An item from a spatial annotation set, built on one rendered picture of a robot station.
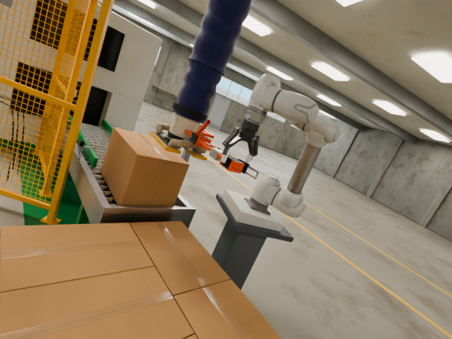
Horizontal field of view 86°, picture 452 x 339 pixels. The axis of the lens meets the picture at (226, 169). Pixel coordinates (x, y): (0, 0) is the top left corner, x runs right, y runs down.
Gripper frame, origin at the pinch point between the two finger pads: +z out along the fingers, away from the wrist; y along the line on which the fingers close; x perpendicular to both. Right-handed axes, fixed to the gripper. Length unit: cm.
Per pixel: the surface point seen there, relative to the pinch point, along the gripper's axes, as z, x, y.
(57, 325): 66, 15, 56
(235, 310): 66, 24, -17
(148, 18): -254, -1156, -197
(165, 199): 56, -66, -7
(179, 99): -16, -57, 12
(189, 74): -31, -56, 11
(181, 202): 62, -75, -28
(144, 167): 34, -63, 16
